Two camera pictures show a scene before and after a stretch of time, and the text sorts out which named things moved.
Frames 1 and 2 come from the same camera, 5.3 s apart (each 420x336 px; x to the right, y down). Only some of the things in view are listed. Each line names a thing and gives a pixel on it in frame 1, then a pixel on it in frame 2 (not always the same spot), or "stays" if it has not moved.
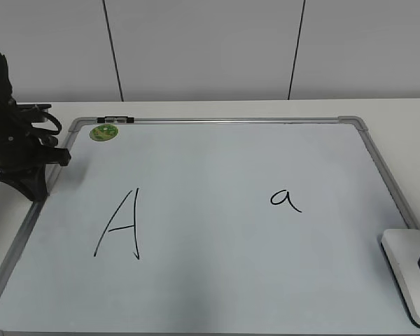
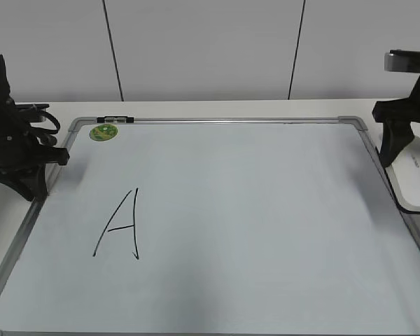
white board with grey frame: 209,225 stays
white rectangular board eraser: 403,248 → 411,178
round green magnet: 104,132 stays
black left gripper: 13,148 stays
